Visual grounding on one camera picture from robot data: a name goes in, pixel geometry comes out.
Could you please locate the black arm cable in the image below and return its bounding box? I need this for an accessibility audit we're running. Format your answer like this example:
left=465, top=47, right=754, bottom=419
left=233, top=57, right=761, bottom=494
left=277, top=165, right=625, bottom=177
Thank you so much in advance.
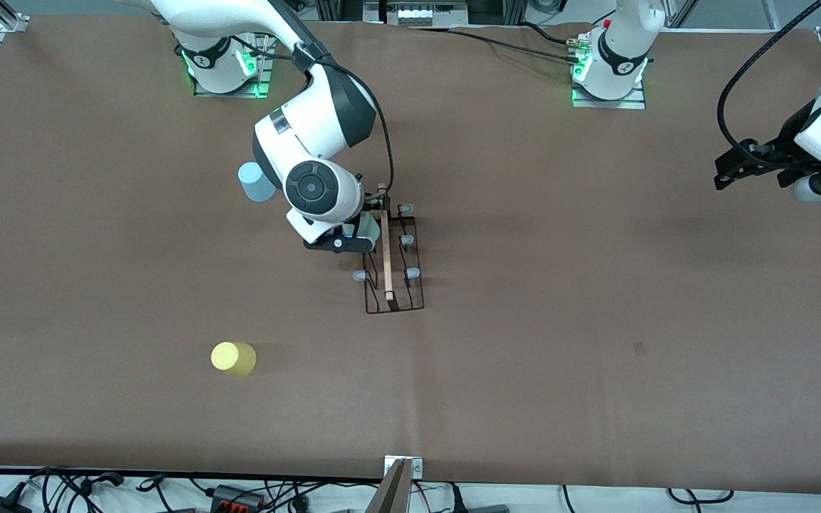
left=236, top=32, right=396, bottom=193
left=716, top=0, right=821, bottom=152

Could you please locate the light blue plastic cup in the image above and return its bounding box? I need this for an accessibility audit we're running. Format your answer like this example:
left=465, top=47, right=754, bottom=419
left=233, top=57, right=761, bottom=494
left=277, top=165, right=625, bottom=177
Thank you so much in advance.
left=238, top=162, right=277, bottom=203

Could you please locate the yellow plastic cup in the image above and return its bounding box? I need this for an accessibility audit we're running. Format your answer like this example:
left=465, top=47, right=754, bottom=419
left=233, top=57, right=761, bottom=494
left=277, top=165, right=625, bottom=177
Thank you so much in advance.
left=211, top=341, right=257, bottom=378

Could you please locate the brown table mat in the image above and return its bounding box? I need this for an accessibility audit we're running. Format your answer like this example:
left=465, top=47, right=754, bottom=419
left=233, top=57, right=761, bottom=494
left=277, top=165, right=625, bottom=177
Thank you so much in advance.
left=0, top=14, right=821, bottom=496

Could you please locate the white terminal block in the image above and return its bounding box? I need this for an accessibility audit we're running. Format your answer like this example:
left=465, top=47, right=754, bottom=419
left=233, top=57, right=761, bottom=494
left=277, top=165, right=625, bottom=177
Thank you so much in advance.
left=386, top=0, right=470, bottom=26

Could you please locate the black base cable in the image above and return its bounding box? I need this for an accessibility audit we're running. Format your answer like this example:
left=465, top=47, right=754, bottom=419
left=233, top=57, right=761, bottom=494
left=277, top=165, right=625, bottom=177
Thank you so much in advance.
left=521, top=21, right=584, bottom=45
left=410, top=25, right=577, bottom=63

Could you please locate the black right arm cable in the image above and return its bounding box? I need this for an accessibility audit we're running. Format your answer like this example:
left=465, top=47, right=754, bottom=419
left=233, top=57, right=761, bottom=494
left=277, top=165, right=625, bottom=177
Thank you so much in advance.
left=236, top=32, right=396, bottom=193

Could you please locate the mint green plastic cup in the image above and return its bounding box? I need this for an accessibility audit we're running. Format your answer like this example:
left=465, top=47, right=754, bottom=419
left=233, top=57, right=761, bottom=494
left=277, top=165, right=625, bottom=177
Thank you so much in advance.
left=352, top=212, right=381, bottom=242

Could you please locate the grey camera stand profile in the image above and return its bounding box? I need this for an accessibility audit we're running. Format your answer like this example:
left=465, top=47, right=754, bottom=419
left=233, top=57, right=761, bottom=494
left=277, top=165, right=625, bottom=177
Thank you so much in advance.
left=364, top=460, right=415, bottom=513

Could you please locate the black looped cable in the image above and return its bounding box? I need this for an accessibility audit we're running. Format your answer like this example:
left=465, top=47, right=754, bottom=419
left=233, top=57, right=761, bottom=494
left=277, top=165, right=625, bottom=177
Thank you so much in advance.
left=667, top=487, right=736, bottom=504

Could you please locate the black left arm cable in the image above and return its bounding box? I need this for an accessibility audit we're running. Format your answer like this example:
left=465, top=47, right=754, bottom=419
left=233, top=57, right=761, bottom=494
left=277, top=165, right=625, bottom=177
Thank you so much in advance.
left=716, top=0, right=821, bottom=152

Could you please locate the black orange connector box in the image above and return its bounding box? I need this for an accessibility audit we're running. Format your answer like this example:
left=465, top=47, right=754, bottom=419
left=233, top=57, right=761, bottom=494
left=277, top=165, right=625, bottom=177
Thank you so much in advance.
left=211, top=484, right=266, bottom=512

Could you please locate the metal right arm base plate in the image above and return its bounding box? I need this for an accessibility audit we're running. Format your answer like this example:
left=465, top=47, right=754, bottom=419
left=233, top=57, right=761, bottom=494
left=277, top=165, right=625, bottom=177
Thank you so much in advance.
left=193, top=21, right=272, bottom=99

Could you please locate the black wire cup holder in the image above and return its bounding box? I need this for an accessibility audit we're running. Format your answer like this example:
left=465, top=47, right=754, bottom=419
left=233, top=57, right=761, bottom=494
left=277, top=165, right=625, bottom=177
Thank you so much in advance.
left=352, top=184, right=427, bottom=316

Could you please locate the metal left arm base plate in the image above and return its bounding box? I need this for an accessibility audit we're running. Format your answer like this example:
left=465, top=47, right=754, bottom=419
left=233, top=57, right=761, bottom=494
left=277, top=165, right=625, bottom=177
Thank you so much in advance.
left=572, top=78, right=647, bottom=110

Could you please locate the silver metal bracket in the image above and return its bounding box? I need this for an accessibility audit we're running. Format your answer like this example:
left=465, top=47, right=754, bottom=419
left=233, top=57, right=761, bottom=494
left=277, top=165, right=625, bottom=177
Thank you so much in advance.
left=384, top=456, right=423, bottom=480

